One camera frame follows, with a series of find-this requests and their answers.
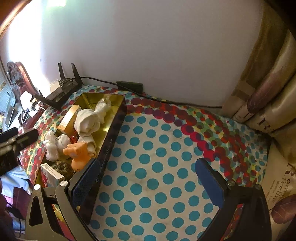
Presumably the red wooden chair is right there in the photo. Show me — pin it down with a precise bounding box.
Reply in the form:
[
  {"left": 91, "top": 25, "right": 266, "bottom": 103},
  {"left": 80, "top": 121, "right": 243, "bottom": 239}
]
[{"left": 6, "top": 61, "right": 39, "bottom": 99}]

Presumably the dark dried bundle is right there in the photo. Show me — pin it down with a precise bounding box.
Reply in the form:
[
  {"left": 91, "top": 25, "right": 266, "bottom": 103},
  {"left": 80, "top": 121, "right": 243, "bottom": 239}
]
[{"left": 52, "top": 161, "right": 74, "bottom": 181}]

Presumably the black power cable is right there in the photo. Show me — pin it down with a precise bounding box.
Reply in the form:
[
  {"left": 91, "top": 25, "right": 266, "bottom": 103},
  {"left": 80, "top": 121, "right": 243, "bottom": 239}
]
[{"left": 79, "top": 75, "right": 223, "bottom": 109}]

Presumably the clear plastic bag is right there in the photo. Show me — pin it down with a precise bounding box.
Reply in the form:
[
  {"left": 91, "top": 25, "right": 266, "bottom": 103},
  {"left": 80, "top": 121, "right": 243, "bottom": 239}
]
[{"left": 94, "top": 96, "right": 111, "bottom": 118}]

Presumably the red candy wrapper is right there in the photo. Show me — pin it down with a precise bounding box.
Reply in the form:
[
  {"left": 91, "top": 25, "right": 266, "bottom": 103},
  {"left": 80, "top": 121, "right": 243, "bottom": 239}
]
[{"left": 70, "top": 136, "right": 79, "bottom": 144}]

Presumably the black wifi router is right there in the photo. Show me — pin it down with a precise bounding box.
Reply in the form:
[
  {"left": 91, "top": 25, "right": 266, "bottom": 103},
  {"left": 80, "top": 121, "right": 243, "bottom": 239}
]
[{"left": 33, "top": 62, "right": 83, "bottom": 110}]

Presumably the white small box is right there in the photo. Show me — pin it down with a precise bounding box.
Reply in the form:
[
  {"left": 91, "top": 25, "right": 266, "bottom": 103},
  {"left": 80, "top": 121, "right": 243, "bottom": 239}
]
[{"left": 41, "top": 163, "right": 65, "bottom": 187}]

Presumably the gold metal tin box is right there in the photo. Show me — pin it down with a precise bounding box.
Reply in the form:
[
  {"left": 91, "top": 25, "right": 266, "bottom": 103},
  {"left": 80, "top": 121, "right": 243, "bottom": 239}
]
[{"left": 34, "top": 92, "right": 128, "bottom": 225}]

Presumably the large white sock ball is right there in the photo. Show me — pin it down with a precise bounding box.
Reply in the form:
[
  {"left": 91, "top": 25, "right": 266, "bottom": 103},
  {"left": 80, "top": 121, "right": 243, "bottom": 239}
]
[{"left": 74, "top": 108, "right": 104, "bottom": 137}]

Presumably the polka dot bed sheet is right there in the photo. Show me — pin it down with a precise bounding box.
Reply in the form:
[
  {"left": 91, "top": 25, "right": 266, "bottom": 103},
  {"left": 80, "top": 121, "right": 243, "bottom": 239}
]
[{"left": 19, "top": 84, "right": 271, "bottom": 241}]

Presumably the small white sock ball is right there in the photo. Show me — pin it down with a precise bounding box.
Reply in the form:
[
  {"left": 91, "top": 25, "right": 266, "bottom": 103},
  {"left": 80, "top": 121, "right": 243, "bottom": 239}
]
[{"left": 56, "top": 134, "right": 71, "bottom": 154}]

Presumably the black power adapter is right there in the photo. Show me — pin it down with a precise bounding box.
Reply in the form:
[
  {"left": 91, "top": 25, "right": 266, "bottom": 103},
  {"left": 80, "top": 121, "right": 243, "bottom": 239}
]
[{"left": 116, "top": 81, "right": 144, "bottom": 93}]

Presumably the tan cardboard box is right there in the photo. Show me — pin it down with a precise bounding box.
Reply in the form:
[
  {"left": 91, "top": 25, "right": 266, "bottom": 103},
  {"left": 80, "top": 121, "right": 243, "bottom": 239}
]
[{"left": 58, "top": 105, "right": 82, "bottom": 137}]

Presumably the beige printed pillow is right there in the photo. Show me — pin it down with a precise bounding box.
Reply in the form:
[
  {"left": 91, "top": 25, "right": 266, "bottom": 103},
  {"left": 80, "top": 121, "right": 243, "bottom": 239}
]
[{"left": 233, "top": 32, "right": 295, "bottom": 240}]

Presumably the striped beige pillow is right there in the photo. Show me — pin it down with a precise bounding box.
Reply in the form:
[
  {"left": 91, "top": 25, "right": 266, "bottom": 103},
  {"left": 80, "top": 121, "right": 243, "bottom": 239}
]
[{"left": 220, "top": 3, "right": 287, "bottom": 118}]

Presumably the white charger plug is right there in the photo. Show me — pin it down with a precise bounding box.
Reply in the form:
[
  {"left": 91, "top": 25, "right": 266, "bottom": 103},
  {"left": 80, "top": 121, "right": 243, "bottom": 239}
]
[{"left": 20, "top": 91, "right": 37, "bottom": 110}]

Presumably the orange toy figure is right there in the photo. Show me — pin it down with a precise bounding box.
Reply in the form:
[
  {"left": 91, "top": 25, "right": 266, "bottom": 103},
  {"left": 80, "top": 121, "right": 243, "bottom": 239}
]
[{"left": 63, "top": 142, "right": 91, "bottom": 172}]

